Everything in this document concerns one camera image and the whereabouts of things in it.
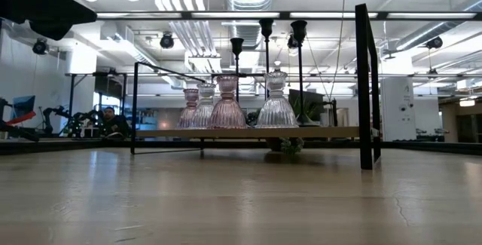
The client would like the red slanted bar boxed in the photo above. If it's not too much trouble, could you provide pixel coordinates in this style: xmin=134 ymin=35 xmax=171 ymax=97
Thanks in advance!
xmin=5 ymin=110 xmax=38 ymax=126

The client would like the black ceiling spotlight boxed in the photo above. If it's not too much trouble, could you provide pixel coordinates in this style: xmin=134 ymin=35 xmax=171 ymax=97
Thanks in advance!
xmin=32 ymin=38 xmax=48 ymax=55
xmin=426 ymin=35 xmax=444 ymax=51
xmin=286 ymin=33 xmax=300 ymax=50
xmin=159 ymin=32 xmax=175 ymax=50

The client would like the pink ribbed glass candle holder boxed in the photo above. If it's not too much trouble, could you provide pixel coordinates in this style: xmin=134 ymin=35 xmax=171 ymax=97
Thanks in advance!
xmin=208 ymin=75 xmax=249 ymax=130
xmin=175 ymin=87 xmax=200 ymax=130

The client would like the person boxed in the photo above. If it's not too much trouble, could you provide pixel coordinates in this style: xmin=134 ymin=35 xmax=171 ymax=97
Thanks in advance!
xmin=100 ymin=106 xmax=130 ymax=139

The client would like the black table border rail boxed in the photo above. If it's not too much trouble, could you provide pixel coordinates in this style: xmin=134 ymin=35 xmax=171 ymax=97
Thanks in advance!
xmin=0 ymin=139 xmax=482 ymax=156

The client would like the clear ribbed glass candle holder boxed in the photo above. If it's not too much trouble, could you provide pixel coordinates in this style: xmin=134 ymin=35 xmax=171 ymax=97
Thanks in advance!
xmin=191 ymin=82 xmax=218 ymax=130
xmin=255 ymin=68 xmax=300 ymax=130

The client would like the wooden shelf with black frame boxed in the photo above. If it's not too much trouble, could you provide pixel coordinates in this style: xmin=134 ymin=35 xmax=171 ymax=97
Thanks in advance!
xmin=130 ymin=2 xmax=382 ymax=171

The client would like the blue background monitor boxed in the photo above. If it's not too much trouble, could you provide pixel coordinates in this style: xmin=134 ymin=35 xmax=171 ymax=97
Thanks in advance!
xmin=12 ymin=94 xmax=36 ymax=120

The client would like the black overhead light bar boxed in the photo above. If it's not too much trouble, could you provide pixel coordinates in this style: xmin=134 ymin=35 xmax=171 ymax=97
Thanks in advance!
xmin=96 ymin=10 xmax=482 ymax=21

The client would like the dark monitor screen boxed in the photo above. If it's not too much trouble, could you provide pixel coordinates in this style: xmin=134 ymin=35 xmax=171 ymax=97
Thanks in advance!
xmin=288 ymin=88 xmax=325 ymax=125

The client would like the potted green succulent plant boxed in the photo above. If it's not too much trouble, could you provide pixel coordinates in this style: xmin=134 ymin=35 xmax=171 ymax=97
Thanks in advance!
xmin=246 ymin=96 xmax=307 ymax=155

